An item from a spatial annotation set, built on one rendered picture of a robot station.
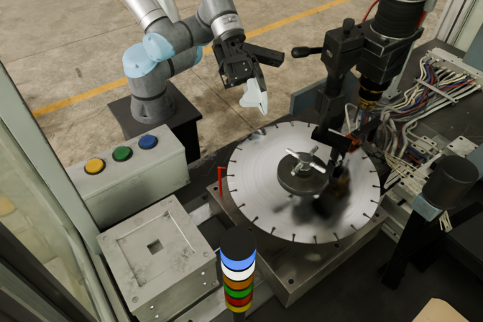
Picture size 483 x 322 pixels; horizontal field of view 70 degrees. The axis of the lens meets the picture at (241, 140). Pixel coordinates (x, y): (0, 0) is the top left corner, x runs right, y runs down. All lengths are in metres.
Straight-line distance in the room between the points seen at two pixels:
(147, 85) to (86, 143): 1.26
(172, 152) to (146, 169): 0.08
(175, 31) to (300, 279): 0.65
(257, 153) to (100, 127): 1.71
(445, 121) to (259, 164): 0.77
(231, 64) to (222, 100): 1.60
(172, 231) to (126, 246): 0.10
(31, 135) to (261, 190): 0.43
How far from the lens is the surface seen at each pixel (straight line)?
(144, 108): 1.18
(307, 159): 0.73
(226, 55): 0.85
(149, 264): 0.73
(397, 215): 0.93
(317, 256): 0.79
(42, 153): 0.64
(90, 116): 2.51
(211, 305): 0.83
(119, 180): 0.87
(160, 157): 0.88
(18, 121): 0.60
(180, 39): 0.93
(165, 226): 0.76
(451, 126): 1.35
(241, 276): 0.47
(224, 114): 2.31
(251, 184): 0.74
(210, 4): 0.91
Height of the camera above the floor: 1.55
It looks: 46 degrees down
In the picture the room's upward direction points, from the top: straight up
